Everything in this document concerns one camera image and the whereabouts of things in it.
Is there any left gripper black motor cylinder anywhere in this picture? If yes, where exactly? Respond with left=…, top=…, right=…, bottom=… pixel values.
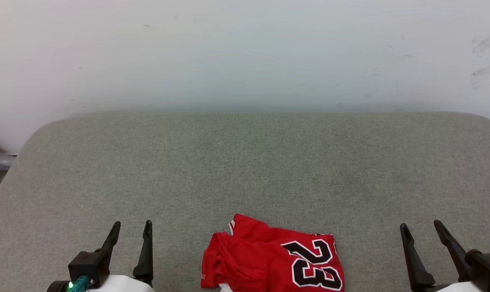
left=46, top=280, right=71, bottom=292

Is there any teal left camera cable plug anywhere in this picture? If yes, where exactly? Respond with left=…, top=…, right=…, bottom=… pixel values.
left=68, top=276, right=92, bottom=292

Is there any red basketball jersey number 23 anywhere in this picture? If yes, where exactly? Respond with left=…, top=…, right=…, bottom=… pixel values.
left=201, top=214, right=346, bottom=292

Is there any grey fabric sofa cushion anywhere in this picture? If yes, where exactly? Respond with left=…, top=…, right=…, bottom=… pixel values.
left=0, top=112, right=490, bottom=292

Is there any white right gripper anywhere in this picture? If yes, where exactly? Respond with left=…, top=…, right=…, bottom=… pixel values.
left=399, top=220, right=485, bottom=292

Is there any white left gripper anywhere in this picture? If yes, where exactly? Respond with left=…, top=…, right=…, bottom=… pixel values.
left=87, top=220, right=156, bottom=292

